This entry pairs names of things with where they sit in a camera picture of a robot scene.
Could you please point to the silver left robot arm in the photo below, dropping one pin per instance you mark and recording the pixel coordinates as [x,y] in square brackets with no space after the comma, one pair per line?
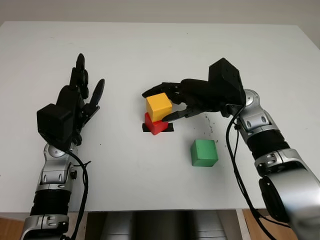
[53,175]

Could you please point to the red wooden block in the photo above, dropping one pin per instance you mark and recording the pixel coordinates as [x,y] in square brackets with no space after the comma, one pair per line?
[156,127]

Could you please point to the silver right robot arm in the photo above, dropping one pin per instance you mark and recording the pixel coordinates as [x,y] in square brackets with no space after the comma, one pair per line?
[272,150]

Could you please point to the green wooden block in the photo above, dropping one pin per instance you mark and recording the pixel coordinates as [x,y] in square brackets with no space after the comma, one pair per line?
[203,152]

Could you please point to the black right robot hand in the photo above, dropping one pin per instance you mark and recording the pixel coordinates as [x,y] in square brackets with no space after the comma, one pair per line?
[197,96]

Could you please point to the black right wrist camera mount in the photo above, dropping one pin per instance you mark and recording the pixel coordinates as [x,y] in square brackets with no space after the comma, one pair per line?
[226,80]

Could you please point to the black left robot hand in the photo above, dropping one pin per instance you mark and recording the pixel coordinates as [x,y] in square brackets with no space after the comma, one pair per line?
[68,100]

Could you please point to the dark robot torso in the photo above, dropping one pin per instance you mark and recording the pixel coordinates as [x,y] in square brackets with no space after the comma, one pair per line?
[162,225]

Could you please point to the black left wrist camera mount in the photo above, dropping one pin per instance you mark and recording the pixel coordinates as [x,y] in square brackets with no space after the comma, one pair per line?
[53,122]

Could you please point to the white table leg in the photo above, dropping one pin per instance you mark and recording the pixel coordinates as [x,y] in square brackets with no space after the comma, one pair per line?
[242,225]

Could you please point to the yellow wooden block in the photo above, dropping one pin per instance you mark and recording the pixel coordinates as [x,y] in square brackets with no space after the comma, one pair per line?
[158,106]

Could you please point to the black tape strip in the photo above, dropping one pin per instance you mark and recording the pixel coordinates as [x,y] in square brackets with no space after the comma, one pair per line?
[170,128]

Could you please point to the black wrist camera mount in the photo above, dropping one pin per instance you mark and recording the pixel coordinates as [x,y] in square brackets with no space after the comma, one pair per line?
[226,80]
[53,122]

